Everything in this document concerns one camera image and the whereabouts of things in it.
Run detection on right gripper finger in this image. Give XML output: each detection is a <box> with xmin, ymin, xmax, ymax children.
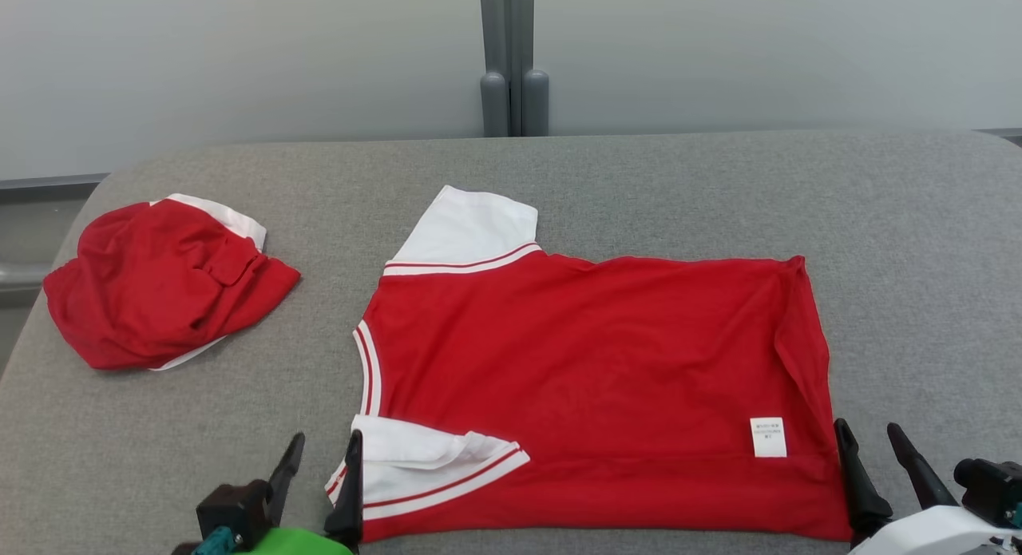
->
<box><xmin>834</xmin><ymin>418</ymin><xmax>893</xmax><ymax>540</ymax></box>
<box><xmin>887</xmin><ymin>423</ymin><xmax>959</xmax><ymax>509</ymax></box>

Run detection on red t-shirt white sleeves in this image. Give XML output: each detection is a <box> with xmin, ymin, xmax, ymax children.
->
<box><xmin>325</xmin><ymin>185</ymin><xmax>854</xmax><ymax>542</ymax></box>

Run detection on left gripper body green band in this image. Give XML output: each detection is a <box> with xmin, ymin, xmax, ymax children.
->
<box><xmin>228</xmin><ymin>527</ymin><xmax>352</xmax><ymax>555</ymax></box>

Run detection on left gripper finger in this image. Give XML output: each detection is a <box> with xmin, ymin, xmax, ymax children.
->
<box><xmin>267</xmin><ymin>433</ymin><xmax>306</xmax><ymax>524</ymax></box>
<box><xmin>323</xmin><ymin>430</ymin><xmax>364</xmax><ymax>552</ymax></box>

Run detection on left camera teal cable plug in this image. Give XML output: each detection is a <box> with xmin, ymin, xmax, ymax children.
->
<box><xmin>190</xmin><ymin>527</ymin><xmax>240</xmax><ymax>555</ymax></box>

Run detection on red shorts white side stripes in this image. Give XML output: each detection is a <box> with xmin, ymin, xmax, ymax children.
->
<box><xmin>43</xmin><ymin>193</ymin><xmax>302</xmax><ymax>372</ymax></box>

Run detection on grey fabric sofa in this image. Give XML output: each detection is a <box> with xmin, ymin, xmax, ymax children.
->
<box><xmin>0</xmin><ymin>130</ymin><xmax>1022</xmax><ymax>555</ymax></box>

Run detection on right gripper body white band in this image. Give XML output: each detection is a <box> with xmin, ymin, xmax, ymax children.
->
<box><xmin>848</xmin><ymin>505</ymin><xmax>1016</xmax><ymax>555</ymax></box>

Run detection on grey partition post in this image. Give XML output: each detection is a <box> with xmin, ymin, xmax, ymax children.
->
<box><xmin>479</xmin><ymin>0</ymin><xmax>550</xmax><ymax>137</ymax></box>

